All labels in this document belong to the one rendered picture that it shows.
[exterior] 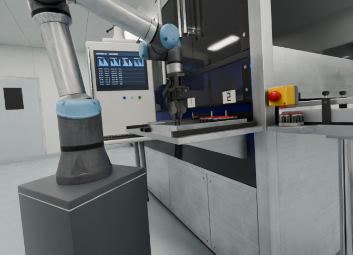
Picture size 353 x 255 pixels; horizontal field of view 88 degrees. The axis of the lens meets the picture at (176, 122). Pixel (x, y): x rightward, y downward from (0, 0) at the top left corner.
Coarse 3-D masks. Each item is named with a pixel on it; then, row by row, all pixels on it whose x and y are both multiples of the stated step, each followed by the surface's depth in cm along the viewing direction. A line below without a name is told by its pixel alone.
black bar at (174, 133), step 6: (210, 126) 68; (216, 126) 68; (222, 126) 69; (228, 126) 71; (234, 126) 72; (240, 126) 74; (246, 126) 75; (174, 132) 59; (180, 132) 60; (186, 132) 62; (192, 132) 63; (198, 132) 64; (204, 132) 65
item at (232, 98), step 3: (231, 90) 89; (234, 90) 87; (225, 93) 93; (231, 93) 89; (234, 93) 87; (225, 96) 93; (228, 96) 91; (231, 96) 89; (234, 96) 88; (225, 99) 93; (228, 99) 91; (231, 99) 89; (234, 99) 88; (225, 102) 93; (228, 102) 92; (231, 102) 90
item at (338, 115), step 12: (324, 108) 65; (336, 108) 72; (348, 108) 68; (312, 120) 69; (324, 120) 65; (336, 120) 63; (348, 120) 60; (312, 132) 70; (324, 132) 66; (336, 132) 63; (348, 132) 60
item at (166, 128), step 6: (192, 120) 96; (198, 120) 97; (228, 120) 74; (234, 120) 75; (240, 120) 76; (246, 120) 78; (150, 126) 85; (156, 126) 79; (162, 126) 73; (168, 126) 68; (174, 126) 63; (180, 126) 63; (186, 126) 64; (192, 126) 65; (198, 126) 66; (204, 126) 68; (156, 132) 79; (162, 132) 73; (168, 132) 68
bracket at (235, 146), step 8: (232, 136) 79; (240, 136) 82; (192, 144) 70; (200, 144) 71; (208, 144) 73; (216, 144) 75; (224, 144) 77; (232, 144) 79; (240, 144) 82; (224, 152) 77; (232, 152) 79; (240, 152) 82
